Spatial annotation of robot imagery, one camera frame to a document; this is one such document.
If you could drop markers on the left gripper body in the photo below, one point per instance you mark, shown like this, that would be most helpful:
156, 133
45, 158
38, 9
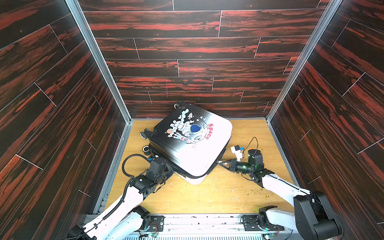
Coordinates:
166, 172

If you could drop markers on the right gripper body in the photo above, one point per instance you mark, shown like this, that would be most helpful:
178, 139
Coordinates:
233, 165

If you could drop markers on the black white astronaut suitcase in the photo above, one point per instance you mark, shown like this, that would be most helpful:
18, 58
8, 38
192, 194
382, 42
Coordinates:
192, 139

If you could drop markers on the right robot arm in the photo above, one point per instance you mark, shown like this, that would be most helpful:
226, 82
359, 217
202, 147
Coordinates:
312, 217

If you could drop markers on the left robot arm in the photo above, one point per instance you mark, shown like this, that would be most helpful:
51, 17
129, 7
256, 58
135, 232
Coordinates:
126, 215

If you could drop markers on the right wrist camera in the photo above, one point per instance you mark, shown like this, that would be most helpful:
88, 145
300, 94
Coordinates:
238, 151

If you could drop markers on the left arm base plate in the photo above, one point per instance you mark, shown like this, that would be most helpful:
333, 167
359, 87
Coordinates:
152, 223

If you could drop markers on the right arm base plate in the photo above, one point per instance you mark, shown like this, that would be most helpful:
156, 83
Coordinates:
257, 223

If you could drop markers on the aluminium front rail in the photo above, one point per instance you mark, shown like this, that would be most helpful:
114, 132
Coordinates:
210, 227

